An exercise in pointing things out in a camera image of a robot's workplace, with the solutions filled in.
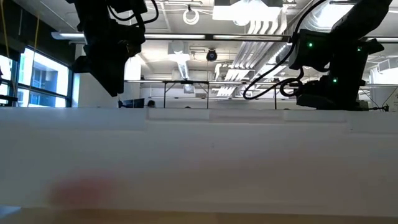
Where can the clear plastic storage box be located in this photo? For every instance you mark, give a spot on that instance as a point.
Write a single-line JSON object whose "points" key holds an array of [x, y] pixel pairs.
{"points": [[199, 161]]}

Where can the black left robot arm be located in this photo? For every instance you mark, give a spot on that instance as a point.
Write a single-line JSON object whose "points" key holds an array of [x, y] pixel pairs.
{"points": [[105, 18]]}

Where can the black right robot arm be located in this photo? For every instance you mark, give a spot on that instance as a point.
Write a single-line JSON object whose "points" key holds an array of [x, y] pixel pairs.
{"points": [[357, 18]]}

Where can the dark computer monitor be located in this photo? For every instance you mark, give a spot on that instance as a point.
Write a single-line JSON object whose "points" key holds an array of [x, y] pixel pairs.
{"points": [[133, 103]]}

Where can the person's head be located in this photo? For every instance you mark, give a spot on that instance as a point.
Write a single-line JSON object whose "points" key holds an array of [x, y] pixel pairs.
{"points": [[151, 104]]}

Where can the large window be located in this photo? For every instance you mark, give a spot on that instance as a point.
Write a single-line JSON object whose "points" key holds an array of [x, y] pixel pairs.
{"points": [[46, 74]]}

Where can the black crossbar with light strips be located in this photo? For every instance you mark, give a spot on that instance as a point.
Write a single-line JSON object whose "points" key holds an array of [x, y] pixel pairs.
{"points": [[211, 36]]}

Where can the white ceiling light panel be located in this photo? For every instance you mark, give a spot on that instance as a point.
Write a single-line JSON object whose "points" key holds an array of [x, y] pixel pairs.
{"points": [[245, 12]]}

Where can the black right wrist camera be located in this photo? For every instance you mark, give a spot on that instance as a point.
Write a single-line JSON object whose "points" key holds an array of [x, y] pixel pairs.
{"points": [[309, 99]]}

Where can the black background stand frame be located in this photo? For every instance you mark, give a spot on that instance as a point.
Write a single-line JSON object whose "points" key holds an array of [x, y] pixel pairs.
{"points": [[275, 96]]}

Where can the black background table frame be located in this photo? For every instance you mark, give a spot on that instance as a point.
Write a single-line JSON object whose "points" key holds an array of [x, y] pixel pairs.
{"points": [[186, 82]]}

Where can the black overhead rig camera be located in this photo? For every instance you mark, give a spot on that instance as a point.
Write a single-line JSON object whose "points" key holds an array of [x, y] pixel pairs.
{"points": [[211, 55]]}

